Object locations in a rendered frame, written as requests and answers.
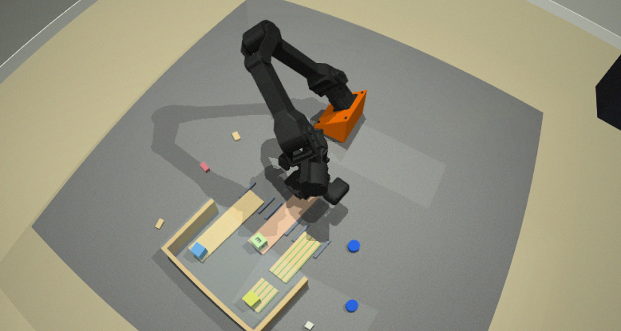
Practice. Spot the blue disc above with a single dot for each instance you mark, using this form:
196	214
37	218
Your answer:
351	305
353	245

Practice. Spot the green letter cube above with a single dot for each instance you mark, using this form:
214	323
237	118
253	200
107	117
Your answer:
260	237

